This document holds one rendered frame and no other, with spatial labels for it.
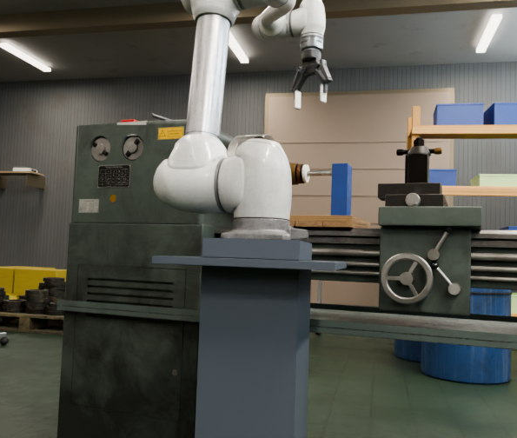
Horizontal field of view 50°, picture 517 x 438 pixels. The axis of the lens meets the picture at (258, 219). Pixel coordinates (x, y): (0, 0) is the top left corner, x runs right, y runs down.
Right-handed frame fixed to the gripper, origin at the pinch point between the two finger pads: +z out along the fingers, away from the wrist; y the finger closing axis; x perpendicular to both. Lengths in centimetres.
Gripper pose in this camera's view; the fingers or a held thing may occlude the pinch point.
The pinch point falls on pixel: (309, 102)
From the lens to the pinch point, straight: 218.9
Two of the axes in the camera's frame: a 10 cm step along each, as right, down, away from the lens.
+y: 6.6, -0.3, -7.5
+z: -0.3, 10.0, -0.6
